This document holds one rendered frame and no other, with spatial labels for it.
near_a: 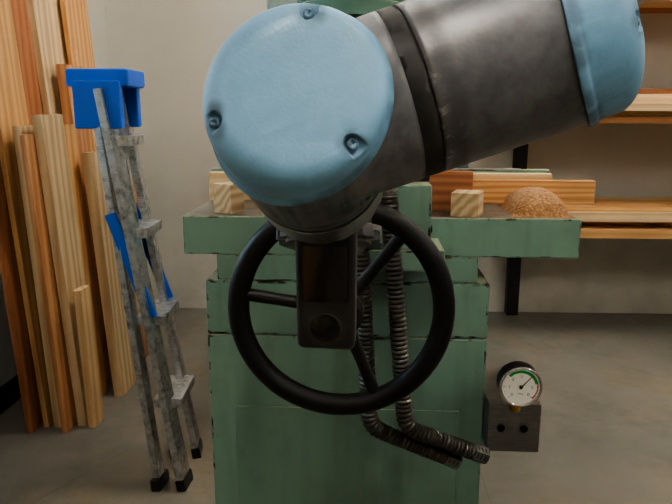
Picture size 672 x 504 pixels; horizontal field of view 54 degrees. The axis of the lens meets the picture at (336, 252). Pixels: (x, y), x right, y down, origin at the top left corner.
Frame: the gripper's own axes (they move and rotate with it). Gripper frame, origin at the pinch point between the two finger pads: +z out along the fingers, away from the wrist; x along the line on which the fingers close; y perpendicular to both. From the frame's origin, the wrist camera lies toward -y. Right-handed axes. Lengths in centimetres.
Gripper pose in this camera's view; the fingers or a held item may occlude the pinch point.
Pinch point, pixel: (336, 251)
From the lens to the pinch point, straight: 65.6
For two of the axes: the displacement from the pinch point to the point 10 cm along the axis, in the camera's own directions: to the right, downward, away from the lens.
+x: -10.0, 0.0, 0.6
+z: 0.6, 1.4, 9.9
